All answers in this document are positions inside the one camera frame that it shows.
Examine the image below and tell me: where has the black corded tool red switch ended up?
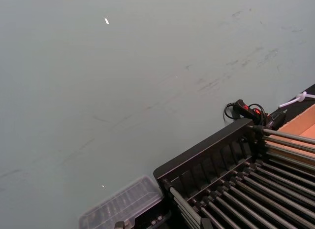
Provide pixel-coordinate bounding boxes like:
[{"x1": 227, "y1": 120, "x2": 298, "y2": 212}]
[{"x1": 223, "y1": 98, "x2": 288, "y2": 131}]

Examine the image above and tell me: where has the clear plastic case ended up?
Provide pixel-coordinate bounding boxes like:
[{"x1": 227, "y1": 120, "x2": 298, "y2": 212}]
[{"x1": 78, "y1": 175, "x2": 173, "y2": 229}]

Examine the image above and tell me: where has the shallow brown cardboard tray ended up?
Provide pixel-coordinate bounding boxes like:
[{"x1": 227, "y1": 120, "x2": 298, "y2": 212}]
[{"x1": 264, "y1": 103, "x2": 315, "y2": 165}]

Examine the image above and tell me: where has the black rack with steel bars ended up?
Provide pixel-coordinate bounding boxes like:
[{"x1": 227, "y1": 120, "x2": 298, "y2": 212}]
[{"x1": 153, "y1": 118, "x2": 315, "y2": 229}]

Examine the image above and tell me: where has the black table cloth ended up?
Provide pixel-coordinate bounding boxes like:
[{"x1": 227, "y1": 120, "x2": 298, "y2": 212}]
[{"x1": 269, "y1": 83, "x2": 315, "y2": 128}]

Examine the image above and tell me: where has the white three-armed plastic piece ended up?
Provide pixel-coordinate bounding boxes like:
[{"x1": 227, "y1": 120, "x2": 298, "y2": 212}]
[{"x1": 278, "y1": 91, "x2": 315, "y2": 109}]

